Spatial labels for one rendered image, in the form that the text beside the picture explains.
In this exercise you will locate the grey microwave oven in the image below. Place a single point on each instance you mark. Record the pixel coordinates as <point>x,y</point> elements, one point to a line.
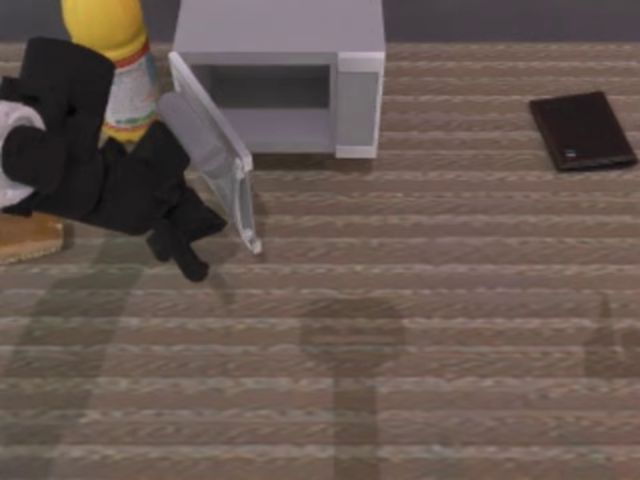
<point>280,35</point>

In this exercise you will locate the brown wooden board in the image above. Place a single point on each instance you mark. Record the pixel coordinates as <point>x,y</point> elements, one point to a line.
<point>25,237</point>

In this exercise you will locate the yellow squeeze bottle with label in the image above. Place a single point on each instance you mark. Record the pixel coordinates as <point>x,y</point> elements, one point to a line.
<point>125,60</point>

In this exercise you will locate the dark brown leather wallet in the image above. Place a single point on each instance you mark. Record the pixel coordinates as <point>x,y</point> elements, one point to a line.
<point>582,131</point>

